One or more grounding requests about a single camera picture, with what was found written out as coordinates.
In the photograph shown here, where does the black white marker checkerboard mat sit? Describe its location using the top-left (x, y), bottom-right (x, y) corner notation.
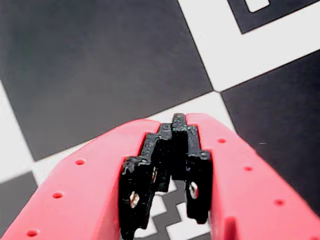
top-left (0, 0), bottom-right (320, 240)

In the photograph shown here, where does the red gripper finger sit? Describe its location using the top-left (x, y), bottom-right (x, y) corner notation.
top-left (171, 111), bottom-right (320, 240)
top-left (0, 119), bottom-right (173, 240)

